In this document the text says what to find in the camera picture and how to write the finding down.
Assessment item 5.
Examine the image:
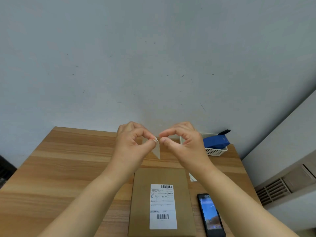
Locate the white plastic basket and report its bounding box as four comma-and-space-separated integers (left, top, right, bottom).
180, 132, 228, 157

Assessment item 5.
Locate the brown cardboard parcel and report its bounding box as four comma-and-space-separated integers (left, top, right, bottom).
128, 168, 197, 237

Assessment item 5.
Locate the person's right hand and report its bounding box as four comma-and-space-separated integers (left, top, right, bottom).
159, 122, 215, 176

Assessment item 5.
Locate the white air conditioner unit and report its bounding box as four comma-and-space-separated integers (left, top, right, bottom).
241, 90, 316, 233

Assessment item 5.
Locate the black smartphone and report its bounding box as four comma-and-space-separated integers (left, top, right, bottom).
197, 193, 226, 237

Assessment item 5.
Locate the person's left forearm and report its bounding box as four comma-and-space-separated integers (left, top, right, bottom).
37, 165, 135, 237

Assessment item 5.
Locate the white shipping label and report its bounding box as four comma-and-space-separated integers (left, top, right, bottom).
149, 184, 178, 230

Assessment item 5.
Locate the person's right forearm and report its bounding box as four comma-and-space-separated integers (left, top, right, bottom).
196, 164, 300, 237

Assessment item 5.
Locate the translucent sticker backing paper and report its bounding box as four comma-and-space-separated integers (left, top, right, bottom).
142, 137, 161, 160

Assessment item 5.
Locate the person's left hand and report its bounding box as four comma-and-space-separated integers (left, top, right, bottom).
109, 121, 157, 176

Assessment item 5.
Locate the blue packet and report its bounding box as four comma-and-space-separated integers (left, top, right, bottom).
203, 135, 231, 150

